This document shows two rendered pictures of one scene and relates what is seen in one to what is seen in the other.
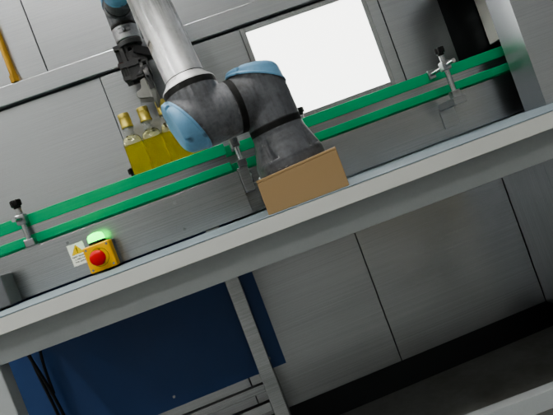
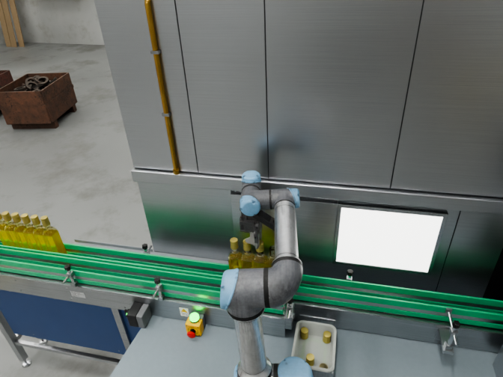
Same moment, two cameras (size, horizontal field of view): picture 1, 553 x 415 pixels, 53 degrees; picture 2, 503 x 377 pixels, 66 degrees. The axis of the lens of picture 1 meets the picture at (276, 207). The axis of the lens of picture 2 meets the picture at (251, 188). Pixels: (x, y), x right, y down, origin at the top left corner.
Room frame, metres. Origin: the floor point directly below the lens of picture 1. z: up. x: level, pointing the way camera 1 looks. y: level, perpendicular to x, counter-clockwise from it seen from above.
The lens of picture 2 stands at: (0.44, -0.20, 2.29)
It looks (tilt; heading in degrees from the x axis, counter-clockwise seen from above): 33 degrees down; 20
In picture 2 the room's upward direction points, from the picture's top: 3 degrees counter-clockwise
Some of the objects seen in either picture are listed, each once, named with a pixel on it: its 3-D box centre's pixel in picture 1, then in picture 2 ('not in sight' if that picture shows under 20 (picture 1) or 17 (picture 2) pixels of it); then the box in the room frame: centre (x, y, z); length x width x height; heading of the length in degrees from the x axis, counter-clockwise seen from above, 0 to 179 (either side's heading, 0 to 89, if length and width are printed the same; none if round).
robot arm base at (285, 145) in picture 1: (283, 144); not in sight; (1.19, -0.06, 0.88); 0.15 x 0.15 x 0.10
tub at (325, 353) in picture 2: not in sight; (314, 350); (1.46, -0.08, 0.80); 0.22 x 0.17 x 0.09; 5
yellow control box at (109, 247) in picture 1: (102, 256); (195, 325); (1.45, 0.47, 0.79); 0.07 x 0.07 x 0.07; 5
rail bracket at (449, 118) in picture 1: (448, 86); (448, 336); (1.61, -0.59, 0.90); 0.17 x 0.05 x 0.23; 5
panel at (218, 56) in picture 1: (251, 81); (330, 233); (1.82, -0.07, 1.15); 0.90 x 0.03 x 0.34; 95
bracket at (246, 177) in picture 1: (246, 179); (290, 315); (1.57, 0.05, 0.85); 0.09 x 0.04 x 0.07; 5
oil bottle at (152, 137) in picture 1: (162, 162); (248, 269); (1.66, 0.27, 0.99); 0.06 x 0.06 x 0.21; 6
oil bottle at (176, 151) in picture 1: (180, 156); (260, 271); (1.66, 0.21, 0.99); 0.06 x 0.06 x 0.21; 5
